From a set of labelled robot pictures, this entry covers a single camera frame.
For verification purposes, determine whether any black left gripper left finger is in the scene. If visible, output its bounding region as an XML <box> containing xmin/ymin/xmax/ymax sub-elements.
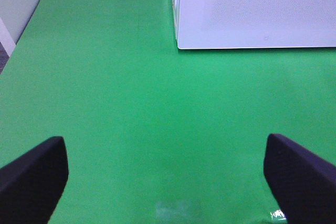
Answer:
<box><xmin>1</xmin><ymin>136</ymin><xmax>69</xmax><ymax>223</ymax></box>

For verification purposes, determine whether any white microwave door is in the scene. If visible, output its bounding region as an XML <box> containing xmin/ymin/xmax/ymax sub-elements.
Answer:
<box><xmin>177</xmin><ymin>0</ymin><xmax>335</xmax><ymax>49</ymax></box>

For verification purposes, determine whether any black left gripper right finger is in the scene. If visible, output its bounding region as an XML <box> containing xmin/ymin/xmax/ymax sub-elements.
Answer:
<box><xmin>263</xmin><ymin>133</ymin><xmax>335</xmax><ymax>223</ymax></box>

